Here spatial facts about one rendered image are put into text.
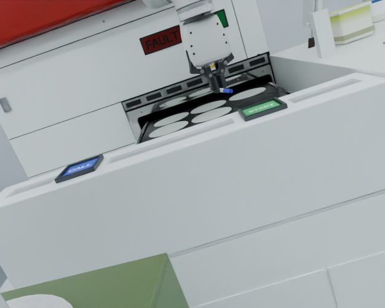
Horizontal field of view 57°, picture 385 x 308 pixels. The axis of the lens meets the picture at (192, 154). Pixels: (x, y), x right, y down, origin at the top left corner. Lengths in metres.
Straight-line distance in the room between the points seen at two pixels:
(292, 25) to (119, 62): 1.76
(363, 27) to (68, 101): 0.78
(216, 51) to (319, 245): 0.51
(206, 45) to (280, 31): 1.80
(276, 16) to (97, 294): 2.41
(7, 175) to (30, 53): 1.97
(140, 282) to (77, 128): 0.85
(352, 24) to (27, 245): 0.72
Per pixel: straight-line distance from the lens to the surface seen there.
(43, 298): 0.35
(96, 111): 1.09
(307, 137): 0.46
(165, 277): 0.32
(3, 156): 2.96
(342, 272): 0.56
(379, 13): 1.08
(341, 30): 0.83
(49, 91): 1.12
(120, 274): 0.34
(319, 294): 0.57
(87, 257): 0.52
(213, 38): 0.85
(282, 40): 2.62
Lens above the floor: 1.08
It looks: 17 degrees down
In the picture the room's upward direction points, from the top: 19 degrees counter-clockwise
